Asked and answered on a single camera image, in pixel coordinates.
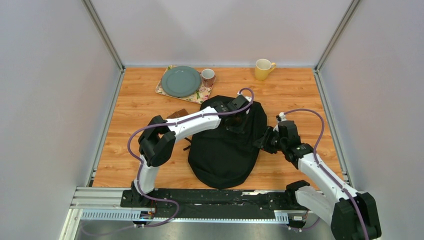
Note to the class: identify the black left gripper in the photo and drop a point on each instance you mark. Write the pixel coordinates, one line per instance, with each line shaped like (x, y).
(241, 130)

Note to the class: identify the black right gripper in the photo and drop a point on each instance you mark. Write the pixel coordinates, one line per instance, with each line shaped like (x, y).
(263, 142)

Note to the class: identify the brown leather wallet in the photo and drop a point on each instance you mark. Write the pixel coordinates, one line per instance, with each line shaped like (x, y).
(177, 114)

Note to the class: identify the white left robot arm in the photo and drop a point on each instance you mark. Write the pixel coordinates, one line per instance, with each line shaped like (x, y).
(153, 144)

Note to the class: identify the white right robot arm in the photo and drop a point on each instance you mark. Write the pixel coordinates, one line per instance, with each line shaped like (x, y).
(351, 215)

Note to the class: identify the floral serving tray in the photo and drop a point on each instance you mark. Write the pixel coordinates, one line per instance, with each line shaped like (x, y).
(201, 95)

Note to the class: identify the brown patterned mug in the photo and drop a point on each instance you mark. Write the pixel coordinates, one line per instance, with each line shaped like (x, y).
(208, 77)

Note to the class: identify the yellow ceramic mug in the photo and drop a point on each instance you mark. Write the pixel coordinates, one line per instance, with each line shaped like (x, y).
(263, 67)

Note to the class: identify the teal ceramic plate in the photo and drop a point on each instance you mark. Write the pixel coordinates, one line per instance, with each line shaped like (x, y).
(180, 81)

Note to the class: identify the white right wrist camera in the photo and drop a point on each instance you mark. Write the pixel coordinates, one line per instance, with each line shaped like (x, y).
(281, 117)

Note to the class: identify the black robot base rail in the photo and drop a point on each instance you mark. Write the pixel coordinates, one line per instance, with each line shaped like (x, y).
(214, 204)

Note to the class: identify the aluminium frame post left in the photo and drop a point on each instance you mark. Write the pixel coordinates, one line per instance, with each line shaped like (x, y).
(95, 17)

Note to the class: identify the aluminium frame post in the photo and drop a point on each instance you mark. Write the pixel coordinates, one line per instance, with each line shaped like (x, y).
(347, 16)
(95, 17)

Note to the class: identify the aluminium frame post right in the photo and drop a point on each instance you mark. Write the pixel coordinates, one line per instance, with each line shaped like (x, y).
(347, 16)

